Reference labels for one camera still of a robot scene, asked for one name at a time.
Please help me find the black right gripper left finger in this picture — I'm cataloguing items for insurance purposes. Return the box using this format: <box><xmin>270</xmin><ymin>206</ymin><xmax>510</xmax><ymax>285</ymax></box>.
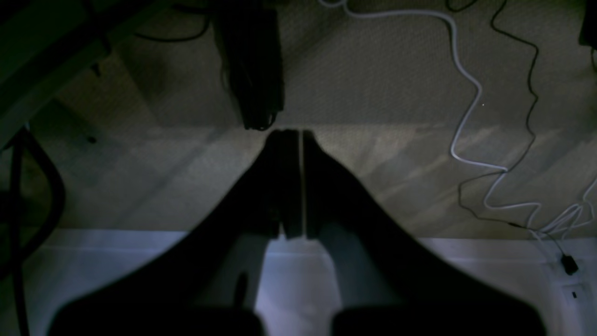
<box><xmin>49</xmin><ymin>130</ymin><xmax>301</xmax><ymax>336</ymax></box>

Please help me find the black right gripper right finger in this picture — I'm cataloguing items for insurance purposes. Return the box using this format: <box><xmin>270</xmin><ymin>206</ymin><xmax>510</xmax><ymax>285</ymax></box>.
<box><xmin>303</xmin><ymin>131</ymin><xmax>547</xmax><ymax>336</ymax></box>

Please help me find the black table leg column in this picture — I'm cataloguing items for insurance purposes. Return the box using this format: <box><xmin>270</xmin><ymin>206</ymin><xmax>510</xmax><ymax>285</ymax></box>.
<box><xmin>215</xmin><ymin>0</ymin><xmax>285</xmax><ymax>131</ymax></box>

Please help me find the black thin cable on floor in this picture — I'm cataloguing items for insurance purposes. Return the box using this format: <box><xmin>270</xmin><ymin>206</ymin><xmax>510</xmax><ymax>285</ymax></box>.
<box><xmin>445</xmin><ymin>0</ymin><xmax>579</xmax><ymax>276</ymax></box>

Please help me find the black hose loop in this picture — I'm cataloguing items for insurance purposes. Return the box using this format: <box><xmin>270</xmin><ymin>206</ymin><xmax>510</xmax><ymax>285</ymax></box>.
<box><xmin>0</xmin><ymin>128</ymin><xmax>66</xmax><ymax>336</ymax></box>

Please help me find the white cable on floor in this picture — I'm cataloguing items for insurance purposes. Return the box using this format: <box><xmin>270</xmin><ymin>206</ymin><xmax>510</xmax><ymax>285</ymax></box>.
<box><xmin>319</xmin><ymin>0</ymin><xmax>597</xmax><ymax>239</ymax></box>

